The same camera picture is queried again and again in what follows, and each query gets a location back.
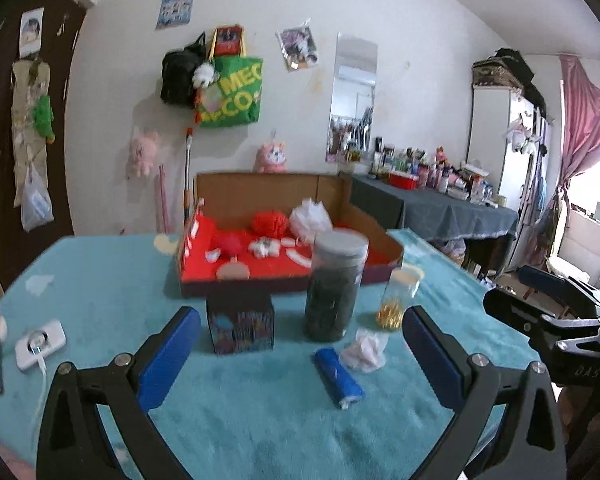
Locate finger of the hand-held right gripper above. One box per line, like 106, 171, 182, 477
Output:
517, 265, 600, 311
482, 287, 600, 338

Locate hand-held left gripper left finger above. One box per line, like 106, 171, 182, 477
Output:
36, 305, 202, 480

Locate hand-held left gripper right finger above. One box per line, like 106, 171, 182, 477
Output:
402, 305, 567, 480

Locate blue fabric roll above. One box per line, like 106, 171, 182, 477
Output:
314, 347, 366, 411

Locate round tan powder puff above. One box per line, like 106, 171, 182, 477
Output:
216, 261, 251, 281

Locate red plush toy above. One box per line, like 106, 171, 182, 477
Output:
206, 230, 246, 263

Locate small white plush toy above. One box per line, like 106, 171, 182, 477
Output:
249, 237, 281, 258

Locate cardboard box with red lining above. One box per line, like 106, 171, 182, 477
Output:
172, 172, 405, 300

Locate small glass jar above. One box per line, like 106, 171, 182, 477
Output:
376, 266, 426, 332

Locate white crumpled cloth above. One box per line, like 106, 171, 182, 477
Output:
339, 329, 388, 373

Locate colourful printed box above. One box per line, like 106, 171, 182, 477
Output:
206, 294, 276, 357

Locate side table with grey cloth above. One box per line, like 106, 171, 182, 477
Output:
351, 174, 520, 261

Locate tall jar with dark contents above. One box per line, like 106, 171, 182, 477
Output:
304, 229, 370, 343

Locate white power strip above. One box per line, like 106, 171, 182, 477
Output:
15, 319, 67, 372

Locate white wardrobe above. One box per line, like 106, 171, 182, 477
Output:
465, 85, 553, 211

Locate pink stick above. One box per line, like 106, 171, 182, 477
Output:
156, 162, 171, 235

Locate red plastic container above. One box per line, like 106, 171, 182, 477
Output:
387, 171, 421, 190

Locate pink curtain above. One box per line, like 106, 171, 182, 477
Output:
557, 55, 600, 201

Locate red yarn ball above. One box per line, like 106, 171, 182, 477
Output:
251, 210, 291, 237

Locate white mesh bath puff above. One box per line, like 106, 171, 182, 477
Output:
289, 198, 333, 238

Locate clear plastic bag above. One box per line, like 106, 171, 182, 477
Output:
20, 162, 55, 233

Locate dark patterned suitcase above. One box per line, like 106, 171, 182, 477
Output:
472, 47, 536, 93

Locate pink cat plush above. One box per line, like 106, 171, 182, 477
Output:
252, 140, 288, 174

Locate dark brown door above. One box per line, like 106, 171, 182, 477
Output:
0, 0, 88, 291

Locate green plush toy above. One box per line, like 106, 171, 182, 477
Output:
32, 95, 57, 143

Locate green tote bag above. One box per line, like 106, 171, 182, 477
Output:
196, 55, 265, 130

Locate black bag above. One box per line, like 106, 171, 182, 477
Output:
160, 32, 208, 108

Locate beige hanging organiser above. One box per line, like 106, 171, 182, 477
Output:
10, 57, 53, 208

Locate door photo print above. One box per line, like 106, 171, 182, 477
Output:
19, 7, 46, 57

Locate white power cable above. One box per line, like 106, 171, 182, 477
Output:
30, 357, 51, 441

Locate mop with orange handle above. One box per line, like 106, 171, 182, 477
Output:
182, 127, 195, 226

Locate pink plush wall toy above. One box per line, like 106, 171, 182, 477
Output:
126, 130, 162, 178

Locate wall mirror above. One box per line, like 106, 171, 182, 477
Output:
326, 32, 378, 163

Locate white plush keychain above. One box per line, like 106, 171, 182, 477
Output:
192, 60, 216, 91

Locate red wall poster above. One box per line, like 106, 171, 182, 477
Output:
214, 25, 244, 57

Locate wall photo collage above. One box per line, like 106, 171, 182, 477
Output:
276, 20, 321, 72

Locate blue wall poster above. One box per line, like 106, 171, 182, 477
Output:
156, 0, 196, 30

